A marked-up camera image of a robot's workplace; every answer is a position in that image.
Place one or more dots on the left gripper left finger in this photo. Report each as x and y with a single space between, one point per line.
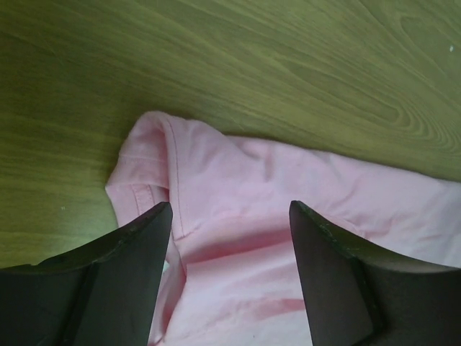
101 293

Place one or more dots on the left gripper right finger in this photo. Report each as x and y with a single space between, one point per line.
358 293

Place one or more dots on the pink t shirt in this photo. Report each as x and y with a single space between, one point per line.
231 276

